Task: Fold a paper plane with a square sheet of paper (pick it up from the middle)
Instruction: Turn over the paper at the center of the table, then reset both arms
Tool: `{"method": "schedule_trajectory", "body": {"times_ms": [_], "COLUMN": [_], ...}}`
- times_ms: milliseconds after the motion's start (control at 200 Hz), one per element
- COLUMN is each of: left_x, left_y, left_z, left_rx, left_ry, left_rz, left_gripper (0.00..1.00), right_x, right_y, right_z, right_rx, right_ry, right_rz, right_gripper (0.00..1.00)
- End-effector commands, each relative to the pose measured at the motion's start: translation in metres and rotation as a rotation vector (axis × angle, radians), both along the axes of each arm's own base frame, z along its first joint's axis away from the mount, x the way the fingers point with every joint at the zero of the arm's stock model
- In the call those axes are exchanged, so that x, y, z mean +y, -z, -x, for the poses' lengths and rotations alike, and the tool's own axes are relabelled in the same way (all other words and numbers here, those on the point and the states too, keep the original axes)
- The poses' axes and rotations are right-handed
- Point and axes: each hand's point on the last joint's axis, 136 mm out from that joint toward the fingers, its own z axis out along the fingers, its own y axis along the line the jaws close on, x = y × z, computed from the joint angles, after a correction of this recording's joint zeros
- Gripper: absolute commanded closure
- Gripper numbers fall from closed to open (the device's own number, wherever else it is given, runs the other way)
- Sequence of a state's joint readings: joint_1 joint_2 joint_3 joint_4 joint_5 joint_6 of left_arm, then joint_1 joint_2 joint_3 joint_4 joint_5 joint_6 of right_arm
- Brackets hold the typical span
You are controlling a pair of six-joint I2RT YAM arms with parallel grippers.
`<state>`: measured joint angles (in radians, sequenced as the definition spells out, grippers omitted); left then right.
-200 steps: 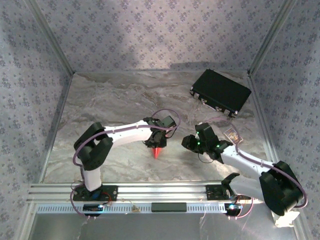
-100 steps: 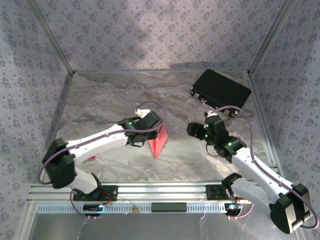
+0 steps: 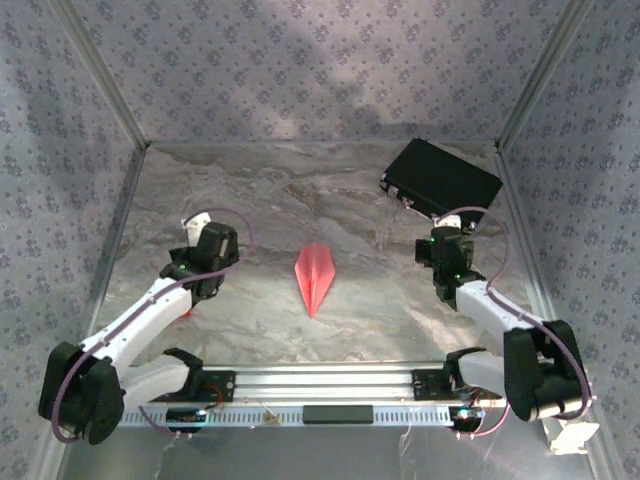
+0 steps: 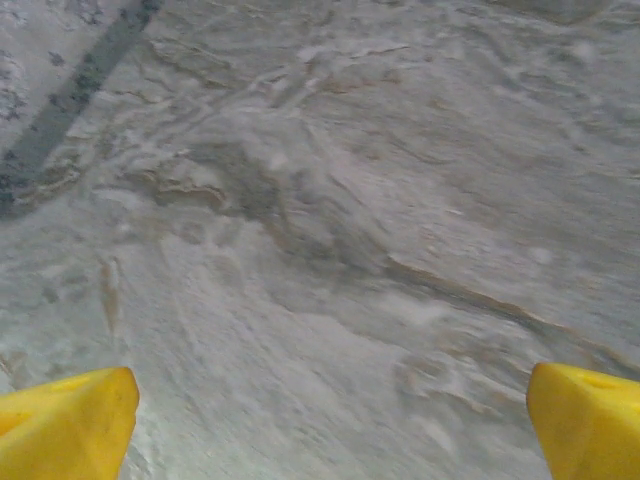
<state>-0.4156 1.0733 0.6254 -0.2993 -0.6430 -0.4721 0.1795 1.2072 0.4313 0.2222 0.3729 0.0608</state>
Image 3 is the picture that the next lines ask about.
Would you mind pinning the pink paper sheet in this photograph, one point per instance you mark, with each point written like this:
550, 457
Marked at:
314, 275

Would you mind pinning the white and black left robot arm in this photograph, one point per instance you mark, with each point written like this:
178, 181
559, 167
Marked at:
80, 395

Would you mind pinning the black hard case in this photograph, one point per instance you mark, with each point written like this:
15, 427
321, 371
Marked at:
440, 175

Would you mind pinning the small red block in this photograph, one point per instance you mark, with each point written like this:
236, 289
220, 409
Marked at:
187, 314

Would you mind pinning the small circuit board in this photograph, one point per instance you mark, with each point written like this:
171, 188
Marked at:
465, 416
182, 415

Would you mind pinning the black rectangular bar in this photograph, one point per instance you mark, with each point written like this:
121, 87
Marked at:
337, 415

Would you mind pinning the small tan connector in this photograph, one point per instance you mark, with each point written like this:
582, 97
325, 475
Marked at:
271, 419

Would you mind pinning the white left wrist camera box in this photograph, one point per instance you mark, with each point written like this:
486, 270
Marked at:
197, 222

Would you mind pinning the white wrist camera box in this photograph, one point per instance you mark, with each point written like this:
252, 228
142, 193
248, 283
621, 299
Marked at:
197, 222
450, 221

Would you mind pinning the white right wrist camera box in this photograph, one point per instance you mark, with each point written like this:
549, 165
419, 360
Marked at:
450, 221

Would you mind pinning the aluminium side rail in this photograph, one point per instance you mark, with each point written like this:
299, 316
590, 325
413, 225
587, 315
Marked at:
517, 200
114, 250

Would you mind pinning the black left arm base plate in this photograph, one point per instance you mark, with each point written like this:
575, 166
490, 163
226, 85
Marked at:
222, 387

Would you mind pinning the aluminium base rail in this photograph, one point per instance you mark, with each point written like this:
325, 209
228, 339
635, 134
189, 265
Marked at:
325, 385

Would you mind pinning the aluminium frame post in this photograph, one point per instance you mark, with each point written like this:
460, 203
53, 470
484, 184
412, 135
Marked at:
104, 75
546, 75

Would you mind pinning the white plastic bracket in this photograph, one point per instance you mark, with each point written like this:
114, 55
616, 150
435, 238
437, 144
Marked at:
572, 435

